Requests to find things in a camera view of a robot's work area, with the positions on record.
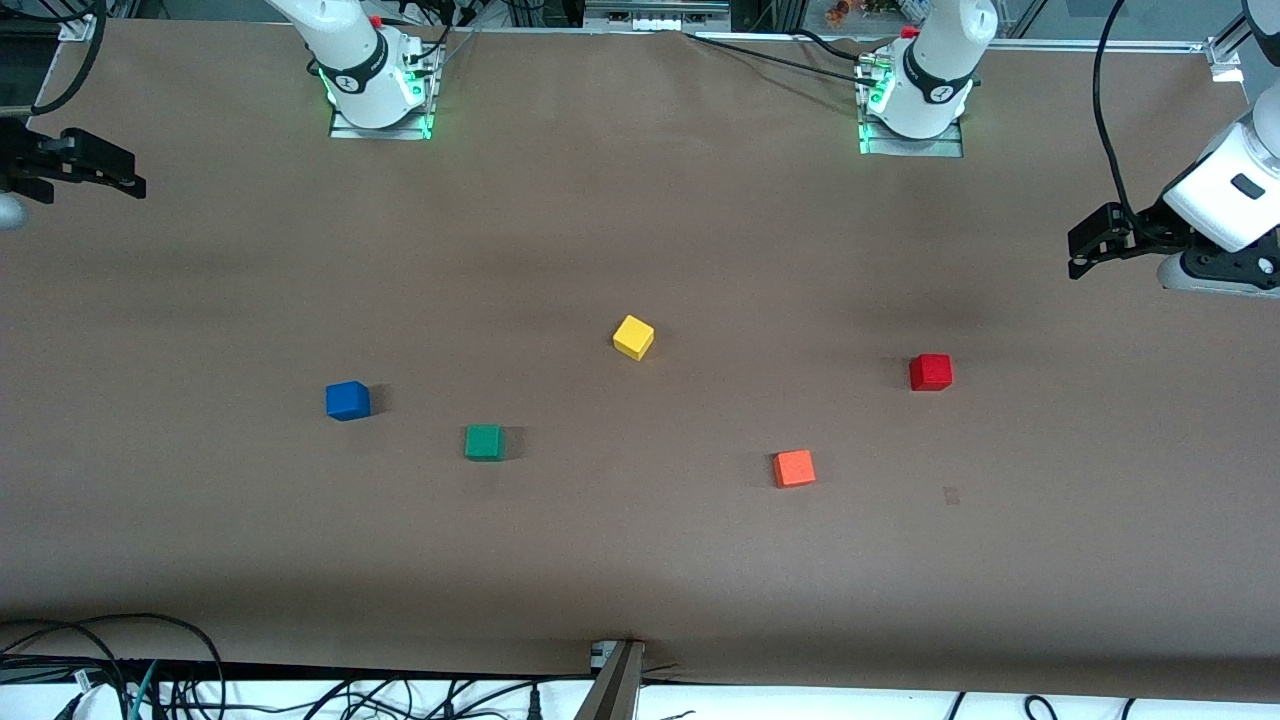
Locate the blue wooden block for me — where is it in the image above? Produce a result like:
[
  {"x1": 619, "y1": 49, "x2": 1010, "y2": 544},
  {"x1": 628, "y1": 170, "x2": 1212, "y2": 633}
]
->
[{"x1": 325, "y1": 380, "x2": 372, "y2": 422}]

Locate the orange wooden block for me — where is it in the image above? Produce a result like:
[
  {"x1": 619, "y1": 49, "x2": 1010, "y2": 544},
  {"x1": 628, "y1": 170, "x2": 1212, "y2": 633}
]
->
[{"x1": 772, "y1": 449, "x2": 817, "y2": 490}]

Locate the yellow wooden block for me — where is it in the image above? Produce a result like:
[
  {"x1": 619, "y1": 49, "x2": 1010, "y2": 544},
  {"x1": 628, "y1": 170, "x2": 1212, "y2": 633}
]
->
[{"x1": 612, "y1": 314, "x2": 656, "y2": 362}]

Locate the aluminium profile bar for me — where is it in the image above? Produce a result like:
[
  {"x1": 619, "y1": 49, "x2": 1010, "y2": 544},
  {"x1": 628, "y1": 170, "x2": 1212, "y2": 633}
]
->
[{"x1": 574, "y1": 638, "x2": 647, "y2": 720}]

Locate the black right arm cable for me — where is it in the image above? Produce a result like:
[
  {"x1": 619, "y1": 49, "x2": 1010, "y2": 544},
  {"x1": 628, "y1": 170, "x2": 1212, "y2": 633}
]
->
[{"x1": 28, "y1": 0, "x2": 108, "y2": 117}]

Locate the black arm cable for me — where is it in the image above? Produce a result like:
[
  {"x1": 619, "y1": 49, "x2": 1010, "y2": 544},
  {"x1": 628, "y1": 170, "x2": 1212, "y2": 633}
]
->
[
  {"x1": 1092, "y1": 0, "x2": 1143, "y2": 227},
  {"x1": 28, "y1": 0, "x2": 108, "y2": 117}
]

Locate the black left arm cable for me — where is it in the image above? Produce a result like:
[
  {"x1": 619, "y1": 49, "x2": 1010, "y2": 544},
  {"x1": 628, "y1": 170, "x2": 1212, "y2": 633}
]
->
[{"x1": 1092, "y1": 0, "x2": 1143, "y2": 227}]

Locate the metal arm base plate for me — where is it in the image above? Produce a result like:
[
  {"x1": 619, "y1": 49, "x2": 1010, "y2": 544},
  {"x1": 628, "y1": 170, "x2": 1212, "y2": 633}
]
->
[
  {"x1": 328, "y1": 40, "x2": 437, "y2": 142},
  {"x1": 857, "y1": 58, "x2": 966, "y2": 158}
]

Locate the aluminium table edge rail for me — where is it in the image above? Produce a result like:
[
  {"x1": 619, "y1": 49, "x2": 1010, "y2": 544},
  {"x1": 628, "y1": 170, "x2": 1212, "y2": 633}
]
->
[{"x1": 1000, "y1": 36, "x2": 1216, "y2": 57}]

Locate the aluminium corner bracket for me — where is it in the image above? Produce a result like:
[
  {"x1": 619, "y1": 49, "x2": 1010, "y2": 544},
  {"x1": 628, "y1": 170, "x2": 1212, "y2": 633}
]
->
[{"x1": 1205, "y1": 35, "x2": 1248, "y2": 83}]

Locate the black base cable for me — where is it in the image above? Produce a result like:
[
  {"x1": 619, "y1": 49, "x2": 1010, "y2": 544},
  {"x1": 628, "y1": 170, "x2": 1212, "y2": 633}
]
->
[
  {"x1": 795, "y1": 27, "x2": 883, "y2": 64},
  {"x1": 398, "y1": 12, "x2": 483, "y2": 77},
  {"x1": 685, "y1": 32, "x2": 873, "y2": 81}
]

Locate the black looped floor cable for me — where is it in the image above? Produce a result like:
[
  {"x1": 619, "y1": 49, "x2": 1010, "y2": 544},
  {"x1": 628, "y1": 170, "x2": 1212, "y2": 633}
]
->
[{"x1": 0, "y1": 612, "x2": 229, "y2": 720}]

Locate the teal cable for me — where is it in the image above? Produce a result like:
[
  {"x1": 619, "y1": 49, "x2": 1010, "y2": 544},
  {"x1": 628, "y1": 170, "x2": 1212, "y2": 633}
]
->
[{"x1": 132, "y1": 660, "x2": 163, "y2": 720}]

